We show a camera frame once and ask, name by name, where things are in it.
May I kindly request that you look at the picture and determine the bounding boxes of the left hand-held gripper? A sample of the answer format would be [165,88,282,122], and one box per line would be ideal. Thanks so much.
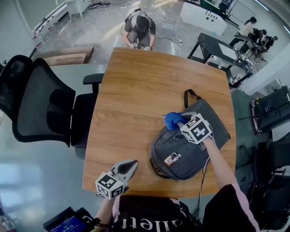
[95,159,139,200]

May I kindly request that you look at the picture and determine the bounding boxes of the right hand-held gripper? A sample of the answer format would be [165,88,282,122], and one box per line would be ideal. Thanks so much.
[176,111,214,150]

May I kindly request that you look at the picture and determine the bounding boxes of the blue cloth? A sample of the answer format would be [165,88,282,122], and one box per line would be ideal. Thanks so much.
[162,111,189,131]

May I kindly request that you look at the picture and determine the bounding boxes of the grey backpack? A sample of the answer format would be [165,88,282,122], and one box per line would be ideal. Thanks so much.
[149,89,231,181]

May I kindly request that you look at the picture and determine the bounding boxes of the person's left forearm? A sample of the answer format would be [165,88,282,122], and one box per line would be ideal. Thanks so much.
[94,196,121,227]

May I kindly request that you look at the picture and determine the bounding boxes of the person's right forearm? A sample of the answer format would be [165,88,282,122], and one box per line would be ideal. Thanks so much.
[203,135,238,195]

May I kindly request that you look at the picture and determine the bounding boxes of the person's black shirt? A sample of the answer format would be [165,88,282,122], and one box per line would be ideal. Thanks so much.
[108,183,261,232]

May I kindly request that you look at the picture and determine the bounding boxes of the black light stand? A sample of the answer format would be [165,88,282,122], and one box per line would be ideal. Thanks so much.
[237,101,290,121]

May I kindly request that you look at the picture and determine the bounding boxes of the white tray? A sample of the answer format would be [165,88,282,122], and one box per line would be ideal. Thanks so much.
[218,43,238,60]

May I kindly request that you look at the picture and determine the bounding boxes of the black tablet blue screen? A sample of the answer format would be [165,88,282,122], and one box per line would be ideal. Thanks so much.
[43,206,102,232]

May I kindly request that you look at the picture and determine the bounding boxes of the black two-tier table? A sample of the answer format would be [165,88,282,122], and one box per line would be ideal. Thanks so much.
[187,33,253,88]

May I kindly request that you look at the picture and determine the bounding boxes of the large black equipment case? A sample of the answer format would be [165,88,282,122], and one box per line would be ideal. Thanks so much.
[250,85,290,134]

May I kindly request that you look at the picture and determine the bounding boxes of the black mesh office chair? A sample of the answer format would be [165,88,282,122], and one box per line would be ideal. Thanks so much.
[0,55,105,159]
[249,165,290,231]
[250,138,290,193]

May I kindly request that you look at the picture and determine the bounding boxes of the small wooden work table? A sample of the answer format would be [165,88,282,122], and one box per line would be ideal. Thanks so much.
[237,40,268,68]

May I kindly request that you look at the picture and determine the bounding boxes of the white counter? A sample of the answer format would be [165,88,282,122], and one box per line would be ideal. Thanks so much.
[180,1,228,36]

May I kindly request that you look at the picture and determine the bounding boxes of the white whiteboard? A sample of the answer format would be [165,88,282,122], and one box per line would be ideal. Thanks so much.
[230,0,256,23]

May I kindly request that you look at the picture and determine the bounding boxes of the wooden boards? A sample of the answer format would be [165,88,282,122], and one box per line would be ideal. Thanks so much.
[43,45,95,66]

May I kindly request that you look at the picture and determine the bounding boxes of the small white cabinet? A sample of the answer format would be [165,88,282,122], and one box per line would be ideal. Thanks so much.
[65,0,92,19]

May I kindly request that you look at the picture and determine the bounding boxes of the long white low shelf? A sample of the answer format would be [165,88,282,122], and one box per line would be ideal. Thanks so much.
[31,2,68,49]

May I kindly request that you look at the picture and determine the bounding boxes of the white keychain charm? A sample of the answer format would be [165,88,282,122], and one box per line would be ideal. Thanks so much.
[164,153,182,167]

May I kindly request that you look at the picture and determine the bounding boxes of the thin gripper cable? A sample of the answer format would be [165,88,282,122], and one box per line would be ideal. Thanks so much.
[196,158,213,222]

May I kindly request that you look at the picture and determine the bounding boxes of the white extension cable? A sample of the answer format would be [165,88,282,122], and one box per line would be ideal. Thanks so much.
[147,11,198,52]

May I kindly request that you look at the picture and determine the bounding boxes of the black cable bundle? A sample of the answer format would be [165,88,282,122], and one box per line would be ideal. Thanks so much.
[87,1,111,10]

